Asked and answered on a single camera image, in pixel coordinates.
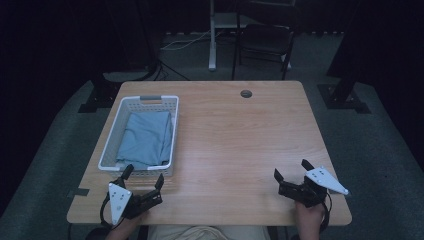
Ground white desk frame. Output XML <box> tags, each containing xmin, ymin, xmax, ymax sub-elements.
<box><xmin>208</xmin><ymin>0</ymin><xmax>298</xmax><ymax>72</ymax></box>

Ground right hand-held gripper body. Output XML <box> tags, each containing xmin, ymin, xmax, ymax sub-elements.
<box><xmin>277</xmin><ymin>165</ymin><xmax>350</xmax><ymax>209</ymax></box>

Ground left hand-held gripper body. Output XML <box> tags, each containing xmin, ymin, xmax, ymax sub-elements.
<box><xmin>107</xmin><ymin>179</ymin><xmax>164</xmax><ymax>227</ymax></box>

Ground white floor cable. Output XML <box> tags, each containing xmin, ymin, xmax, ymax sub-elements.
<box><xmin>159</xmin><ymin>29</ymin><xmax>223</xmax><ymax>52</ymax></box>

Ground blue cloth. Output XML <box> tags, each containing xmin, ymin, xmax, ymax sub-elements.
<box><xmin>115</xmin><ymin>110</ymin><xmax>174</xmax><ymax>170</ymax></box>

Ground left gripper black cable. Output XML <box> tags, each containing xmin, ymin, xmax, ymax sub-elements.
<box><xmin>99</xmin><ymin>194</ymin><xmax>115</xmax><ymax>230</ymax></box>

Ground person's beige pants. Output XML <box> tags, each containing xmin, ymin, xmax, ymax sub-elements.
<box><xmin>146</xmin><ymin>225</ymin><xmax>272</xmax><ymax>240</ymax></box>

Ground black folding chair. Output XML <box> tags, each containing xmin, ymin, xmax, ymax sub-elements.
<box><xmin>231</xmin><ymin>2</ymin><xmax>301</xmax><ymax>81</ymax></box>

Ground person's left hand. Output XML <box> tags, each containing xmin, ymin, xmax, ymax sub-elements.
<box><xmin>108</xmin><ymin>211</ymin><xmax>150</xmax><ymax>237</ymax></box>

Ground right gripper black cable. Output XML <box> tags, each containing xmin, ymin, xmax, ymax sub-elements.
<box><xmin>319</xmin><ymin>192</ymin><xmax>333</xmax><ymax>233</ymax></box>

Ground person's right hand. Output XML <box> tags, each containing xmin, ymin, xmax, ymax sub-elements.
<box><xmin>294</xmin><ymin>201</ymin><xmax>326</xmax><ymax>234</ymax></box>

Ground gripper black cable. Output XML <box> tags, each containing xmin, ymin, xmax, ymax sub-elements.
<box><xmin>319</xmin><ymin>192</ymin><xmax>333</xmax><ymax>233</ymax></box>
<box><xmin>99</xmin><ymin>194</ymin><xmax>115</xmax><ymax>230</ymax></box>

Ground black stand base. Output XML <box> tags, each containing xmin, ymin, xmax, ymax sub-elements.
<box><xmin>78</xmin><ymin>77</ymin><xmax>123</xmax><ymax>114</ymax></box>
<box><xmin>317</xmin><ymin>49</ymin><xmax>372</xmax><ymax>115</ymax></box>

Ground white plastic basket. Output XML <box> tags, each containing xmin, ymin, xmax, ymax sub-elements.
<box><xmin>97</xmin><ymin>95</ymin><xmax>180</xmax><ymax>178</ymax></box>

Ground black floor cables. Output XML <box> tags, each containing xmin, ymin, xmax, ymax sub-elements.
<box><xmin>146</xmin><ymin>59</ymin><xmax>192</xmax><ymax>82</ymax></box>

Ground grey tape piece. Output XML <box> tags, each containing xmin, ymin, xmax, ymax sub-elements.
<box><xmin>67</xmin><ymin>187</ymin><xmax>90</xmax><ymax>198</ymax></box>

